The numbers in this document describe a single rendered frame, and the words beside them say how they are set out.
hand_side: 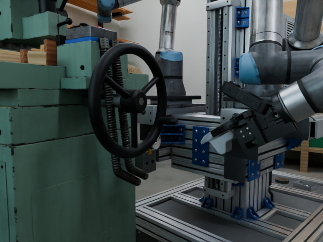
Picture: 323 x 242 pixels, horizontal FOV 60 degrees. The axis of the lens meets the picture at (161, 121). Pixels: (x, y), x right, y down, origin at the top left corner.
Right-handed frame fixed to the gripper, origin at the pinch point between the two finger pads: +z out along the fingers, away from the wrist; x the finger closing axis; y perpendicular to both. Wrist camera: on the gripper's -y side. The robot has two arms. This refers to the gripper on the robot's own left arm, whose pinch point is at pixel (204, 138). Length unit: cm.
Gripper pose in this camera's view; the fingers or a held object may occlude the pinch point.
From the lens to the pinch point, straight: 69.9
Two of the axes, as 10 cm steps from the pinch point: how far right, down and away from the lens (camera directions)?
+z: -7.2, 4.5, 5.3
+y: 4.2, 8.9, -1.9
